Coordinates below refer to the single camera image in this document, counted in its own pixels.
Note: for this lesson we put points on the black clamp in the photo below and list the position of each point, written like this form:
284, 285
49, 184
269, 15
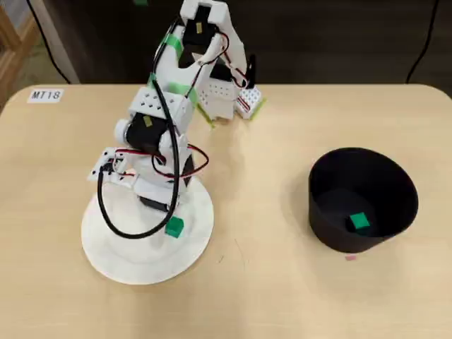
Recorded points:
251, 70

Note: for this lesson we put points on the wooden shelf unit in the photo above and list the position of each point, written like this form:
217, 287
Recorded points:
14, 46

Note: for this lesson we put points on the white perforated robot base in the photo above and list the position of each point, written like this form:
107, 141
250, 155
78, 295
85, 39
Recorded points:
250, 100

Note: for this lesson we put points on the white plate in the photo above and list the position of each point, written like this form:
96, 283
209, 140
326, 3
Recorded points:
141, 261

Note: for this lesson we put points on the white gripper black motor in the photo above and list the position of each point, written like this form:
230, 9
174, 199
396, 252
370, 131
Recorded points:
152, 203

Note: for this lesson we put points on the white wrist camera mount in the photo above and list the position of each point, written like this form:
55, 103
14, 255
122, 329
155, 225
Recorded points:
92, 173

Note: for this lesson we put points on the small pink sticker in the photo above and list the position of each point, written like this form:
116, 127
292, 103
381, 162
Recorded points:
351, 258

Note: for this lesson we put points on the green block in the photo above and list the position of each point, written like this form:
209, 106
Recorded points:
174, 227
360, 220

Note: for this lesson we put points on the yellow green tape strip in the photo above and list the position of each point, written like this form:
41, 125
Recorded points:
206, 116
259, 109

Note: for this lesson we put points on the white MT18 label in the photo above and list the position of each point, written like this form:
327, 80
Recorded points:
46, 95

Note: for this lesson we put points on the black pot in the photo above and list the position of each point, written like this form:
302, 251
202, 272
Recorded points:
399, 197

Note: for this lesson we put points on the light grey upright post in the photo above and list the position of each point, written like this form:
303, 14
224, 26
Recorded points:
58, 46

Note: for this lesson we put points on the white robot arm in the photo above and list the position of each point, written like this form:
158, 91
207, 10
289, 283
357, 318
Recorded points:
144, 100

